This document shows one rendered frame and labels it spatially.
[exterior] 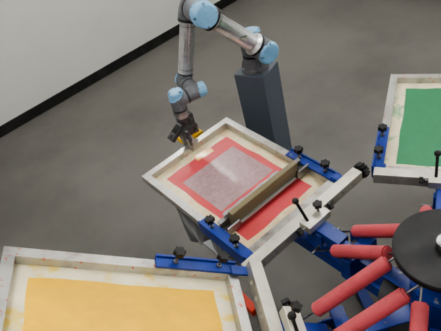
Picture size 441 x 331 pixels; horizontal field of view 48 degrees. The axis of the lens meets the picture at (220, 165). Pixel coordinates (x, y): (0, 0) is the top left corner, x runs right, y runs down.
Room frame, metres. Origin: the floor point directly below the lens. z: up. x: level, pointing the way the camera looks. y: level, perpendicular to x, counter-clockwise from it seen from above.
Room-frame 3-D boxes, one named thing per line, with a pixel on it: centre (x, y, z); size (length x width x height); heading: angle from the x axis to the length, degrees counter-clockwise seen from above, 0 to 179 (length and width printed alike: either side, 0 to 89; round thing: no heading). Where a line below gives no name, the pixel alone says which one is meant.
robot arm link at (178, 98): (2.12, 0.11, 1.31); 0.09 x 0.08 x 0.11; 107
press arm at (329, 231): (1.30, -0.33, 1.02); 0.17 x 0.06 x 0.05; 30
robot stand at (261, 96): (2.39, -0.33, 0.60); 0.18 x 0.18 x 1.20; 48
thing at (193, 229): (1.73, 0.16, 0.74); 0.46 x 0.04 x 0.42; 30
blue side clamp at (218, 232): (1.44, 0.07, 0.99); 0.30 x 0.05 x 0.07; 30
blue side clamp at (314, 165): (1.72, -0.41, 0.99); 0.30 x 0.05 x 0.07; 30
